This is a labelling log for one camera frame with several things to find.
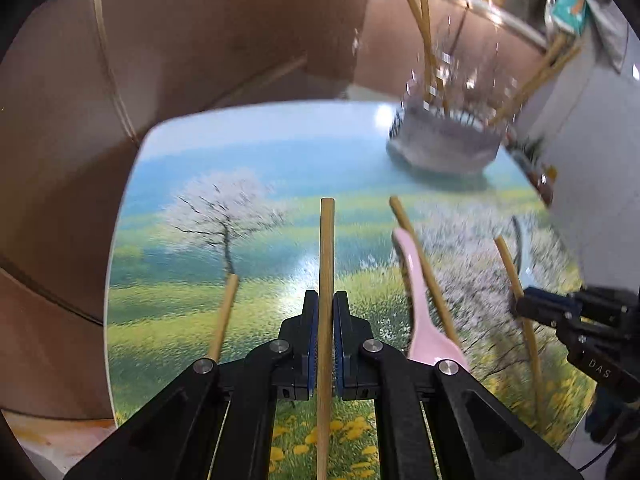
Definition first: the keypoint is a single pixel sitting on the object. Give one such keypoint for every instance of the bunch of wooden chopsticks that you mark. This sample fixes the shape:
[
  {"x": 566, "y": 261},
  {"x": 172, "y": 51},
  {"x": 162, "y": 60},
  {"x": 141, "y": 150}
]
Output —
[{"x": 425, "y": 270}]

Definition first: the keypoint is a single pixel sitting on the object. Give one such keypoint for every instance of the wooden chopstick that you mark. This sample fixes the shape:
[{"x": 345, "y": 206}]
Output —
[
  {"x": 326, "y": 260},
  {"x": 505, "y": 260}
]

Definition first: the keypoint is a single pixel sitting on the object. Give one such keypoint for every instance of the pink plastic spoon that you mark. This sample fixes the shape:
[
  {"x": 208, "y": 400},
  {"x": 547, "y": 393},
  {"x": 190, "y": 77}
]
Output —
[{"x": 422, "y": 330}]

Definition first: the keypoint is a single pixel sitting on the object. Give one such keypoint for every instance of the green tissue packet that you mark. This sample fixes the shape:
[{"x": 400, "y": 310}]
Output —
[{"x": 570, "y": 7}]

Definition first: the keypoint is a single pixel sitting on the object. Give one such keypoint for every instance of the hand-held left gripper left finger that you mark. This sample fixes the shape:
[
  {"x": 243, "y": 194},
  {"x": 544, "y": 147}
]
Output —
[{"x": 312, "y": 340}]

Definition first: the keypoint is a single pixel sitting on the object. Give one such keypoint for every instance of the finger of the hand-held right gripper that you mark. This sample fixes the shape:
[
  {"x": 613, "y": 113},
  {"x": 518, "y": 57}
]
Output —
[
  {"x": 550, "y": 300},
  {"x": 540, "y": 316}
]

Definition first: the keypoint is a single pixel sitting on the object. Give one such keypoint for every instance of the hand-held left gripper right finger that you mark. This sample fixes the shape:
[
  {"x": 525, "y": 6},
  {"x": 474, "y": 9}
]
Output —
[{"x": 340, "y": 340}]

